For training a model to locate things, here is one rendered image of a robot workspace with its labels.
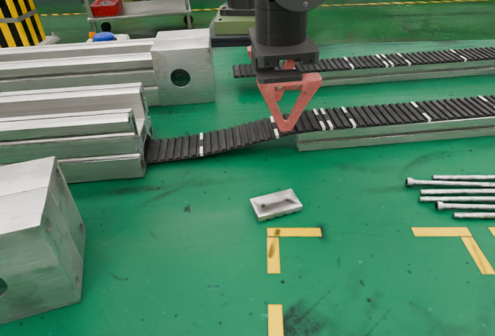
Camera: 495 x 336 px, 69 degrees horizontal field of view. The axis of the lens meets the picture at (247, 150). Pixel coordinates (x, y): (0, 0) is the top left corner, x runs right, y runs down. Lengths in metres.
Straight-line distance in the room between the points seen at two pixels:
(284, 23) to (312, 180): 0.18
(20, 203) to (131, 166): 0.16
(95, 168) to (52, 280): 0.17
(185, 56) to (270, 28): 0.22
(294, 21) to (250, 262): 0.25
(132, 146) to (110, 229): 0.10
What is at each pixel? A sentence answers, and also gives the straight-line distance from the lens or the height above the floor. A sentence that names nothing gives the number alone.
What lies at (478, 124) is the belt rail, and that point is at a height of 0.80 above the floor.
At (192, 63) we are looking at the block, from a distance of 0.58.
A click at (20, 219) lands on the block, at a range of 0.31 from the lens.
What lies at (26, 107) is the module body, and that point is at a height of 0.85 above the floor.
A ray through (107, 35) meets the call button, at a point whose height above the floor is 0.85.
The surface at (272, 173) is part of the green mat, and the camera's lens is 0.44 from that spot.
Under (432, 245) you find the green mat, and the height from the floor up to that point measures 0.78.
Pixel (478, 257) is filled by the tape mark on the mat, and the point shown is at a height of 0.78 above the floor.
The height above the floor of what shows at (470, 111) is 0.81.
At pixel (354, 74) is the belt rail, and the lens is 0.67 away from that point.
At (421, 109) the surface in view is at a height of 0.81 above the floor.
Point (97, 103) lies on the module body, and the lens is 0.50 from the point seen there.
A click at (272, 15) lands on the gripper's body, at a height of 0.96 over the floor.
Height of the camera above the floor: 1.06
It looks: 35 degrees down
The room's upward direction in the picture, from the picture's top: 3 degrees counter-clockwise
